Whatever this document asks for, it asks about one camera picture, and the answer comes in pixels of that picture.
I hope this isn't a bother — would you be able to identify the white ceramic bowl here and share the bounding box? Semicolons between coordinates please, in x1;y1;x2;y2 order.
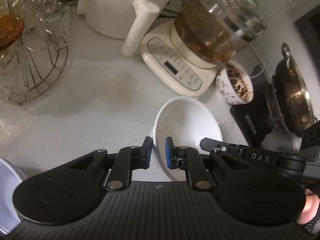
152;96;223;181

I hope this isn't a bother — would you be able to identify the translucent plastic bowl front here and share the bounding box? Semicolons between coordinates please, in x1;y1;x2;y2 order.
0;158;28;235

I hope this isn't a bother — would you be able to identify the person's right hand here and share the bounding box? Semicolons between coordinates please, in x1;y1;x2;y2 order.
297;189;319;235

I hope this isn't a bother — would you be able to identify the speckled bowl with tea leaves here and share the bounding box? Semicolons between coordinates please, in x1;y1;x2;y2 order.
216;60;254;105

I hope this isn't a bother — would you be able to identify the dark wok on stove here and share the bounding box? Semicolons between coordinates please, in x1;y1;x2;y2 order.
265;42;315;138

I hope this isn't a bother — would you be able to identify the glass kettle on white base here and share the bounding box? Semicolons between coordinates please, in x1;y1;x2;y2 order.
121;0;268;99

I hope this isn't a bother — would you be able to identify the white electric cooking pot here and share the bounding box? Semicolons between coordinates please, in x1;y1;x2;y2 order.
76;0;170;40

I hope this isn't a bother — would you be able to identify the wire rack with glass cups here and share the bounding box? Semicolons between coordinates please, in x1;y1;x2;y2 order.
1;0;71;105

